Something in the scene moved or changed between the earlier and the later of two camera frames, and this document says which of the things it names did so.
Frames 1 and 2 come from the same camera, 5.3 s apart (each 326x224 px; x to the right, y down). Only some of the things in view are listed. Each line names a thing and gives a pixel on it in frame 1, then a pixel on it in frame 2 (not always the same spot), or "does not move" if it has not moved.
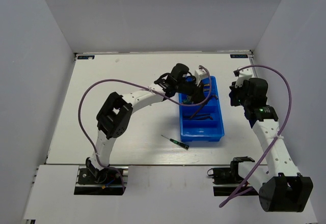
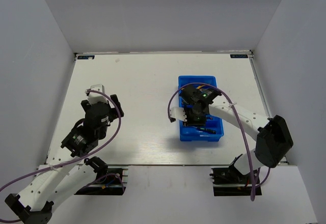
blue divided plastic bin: x=204 y=122 does not move
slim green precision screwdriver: x=180 y=143 to x=210 y=131
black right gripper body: x=238 y=96 to x=194 y=118
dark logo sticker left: x=85 y=57 does not move
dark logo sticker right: x=240 y=56 does not move
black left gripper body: x=189 y=88 to x=112 y=114
